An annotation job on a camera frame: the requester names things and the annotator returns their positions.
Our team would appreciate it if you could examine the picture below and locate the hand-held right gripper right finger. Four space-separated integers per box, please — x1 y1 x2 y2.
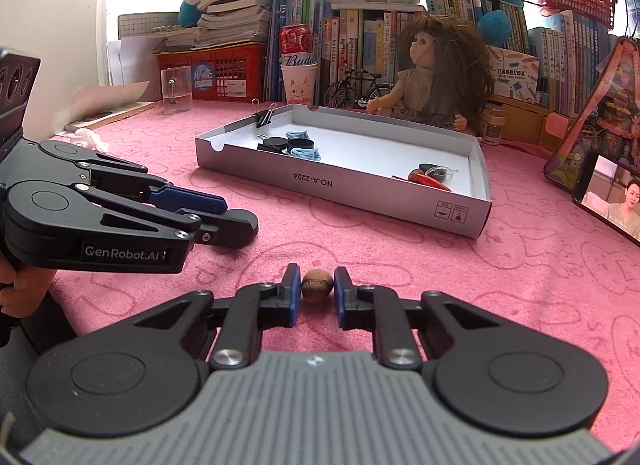
334 266 506 371

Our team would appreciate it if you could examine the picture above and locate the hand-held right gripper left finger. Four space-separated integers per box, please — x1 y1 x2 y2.
125 263 303 371

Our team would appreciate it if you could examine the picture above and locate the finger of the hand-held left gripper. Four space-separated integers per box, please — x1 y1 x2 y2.
75 158 228 214
95 198 259 249

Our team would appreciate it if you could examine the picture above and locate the brown walnut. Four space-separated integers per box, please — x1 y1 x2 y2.
301 269 333 304

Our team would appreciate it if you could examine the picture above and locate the grey cardboard box tray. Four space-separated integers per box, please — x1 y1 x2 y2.
196 104 493 238

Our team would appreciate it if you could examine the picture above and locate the person's left hand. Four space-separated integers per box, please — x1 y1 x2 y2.
0 257 53 318

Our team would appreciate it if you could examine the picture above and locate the crumpled white tissue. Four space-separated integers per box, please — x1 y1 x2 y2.
60 128 110 151

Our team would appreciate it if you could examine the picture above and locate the clear glass mug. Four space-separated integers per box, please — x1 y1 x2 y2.
160 65 194 115

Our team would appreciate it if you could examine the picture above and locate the small black binder clip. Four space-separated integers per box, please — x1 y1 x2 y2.
251 100 278 128

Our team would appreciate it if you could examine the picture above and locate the open paper notebook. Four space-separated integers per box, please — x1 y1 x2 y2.
65 80 156 133

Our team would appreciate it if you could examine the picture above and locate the large red plastic basket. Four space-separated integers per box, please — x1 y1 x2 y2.
156 42 267 102

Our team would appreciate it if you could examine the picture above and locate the white paper cup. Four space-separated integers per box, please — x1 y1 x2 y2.
280 62 319 106

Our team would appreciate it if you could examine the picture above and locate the white grid board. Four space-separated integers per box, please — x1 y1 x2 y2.
117 12 186 38

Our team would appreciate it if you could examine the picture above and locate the pink rabbit print cloth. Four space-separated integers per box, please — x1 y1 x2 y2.
50 95 640 451

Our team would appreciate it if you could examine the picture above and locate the red beer can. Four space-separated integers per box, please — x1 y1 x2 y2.
279 24 317 67

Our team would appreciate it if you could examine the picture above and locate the miniature black bicycle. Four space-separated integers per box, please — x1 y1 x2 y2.
322 68 393 108

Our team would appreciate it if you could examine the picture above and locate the stack of books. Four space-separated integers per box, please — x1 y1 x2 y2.
155 0 273 51

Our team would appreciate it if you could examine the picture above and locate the blue and white plush toy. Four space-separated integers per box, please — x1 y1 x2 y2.
177 0 216 28

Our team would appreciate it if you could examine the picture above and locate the small glass jar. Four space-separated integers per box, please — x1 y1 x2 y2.
481 102 507 146

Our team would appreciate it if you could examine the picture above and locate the row of upright books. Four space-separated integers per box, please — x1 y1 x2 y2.
265 0 623 116

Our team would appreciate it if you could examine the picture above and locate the doll with brown hair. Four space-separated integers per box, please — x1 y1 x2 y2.
366 14 496 138

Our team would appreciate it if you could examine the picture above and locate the wooden drawer box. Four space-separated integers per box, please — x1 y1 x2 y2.
487 95 576 158

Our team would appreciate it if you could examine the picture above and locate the black smartphone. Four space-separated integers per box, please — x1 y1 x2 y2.
572 151 640 248

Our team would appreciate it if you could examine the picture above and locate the pink toy case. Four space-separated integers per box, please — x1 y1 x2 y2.
544 36 640 191

